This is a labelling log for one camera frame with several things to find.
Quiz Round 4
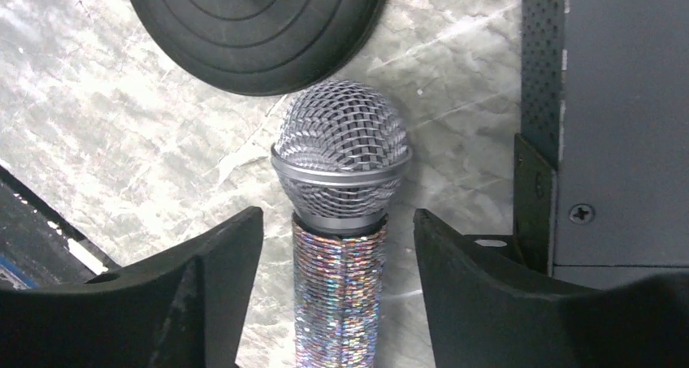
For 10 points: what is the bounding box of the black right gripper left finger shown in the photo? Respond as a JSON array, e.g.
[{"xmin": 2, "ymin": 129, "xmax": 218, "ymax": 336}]
[{"xmin": 1, "ymin": 206, "xmax": 263, "ymax": 367}]

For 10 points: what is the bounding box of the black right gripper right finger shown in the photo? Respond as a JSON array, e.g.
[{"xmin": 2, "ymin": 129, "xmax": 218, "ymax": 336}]
[{"xmin": 414, "ymin": 209, "xmax": 688, "ymax": 367}]

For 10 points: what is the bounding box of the glitter copper microphone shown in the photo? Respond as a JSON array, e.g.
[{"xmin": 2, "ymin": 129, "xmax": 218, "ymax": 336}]
[{"xmin": 271, "ymin": 80, "xmax": 413, "ymax": 367}]

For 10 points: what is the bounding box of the short black clip stand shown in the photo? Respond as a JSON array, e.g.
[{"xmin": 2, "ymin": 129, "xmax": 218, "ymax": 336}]
[{"xmin": 129, "ymin": 0, "xmax": 387, "ymax": 97}]

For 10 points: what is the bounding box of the dark blue-edged electronics box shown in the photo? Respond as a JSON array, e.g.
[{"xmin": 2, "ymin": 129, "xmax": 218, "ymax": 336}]
[{"xmin": 513, "ymin": 0, "xmax": 688, "ymax": 289}]

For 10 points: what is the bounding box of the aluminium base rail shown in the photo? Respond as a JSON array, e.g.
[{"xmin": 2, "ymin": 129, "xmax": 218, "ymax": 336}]
[{"xmin": 1, "ymin": 168, "xmax": 120, "ymax": 290}]

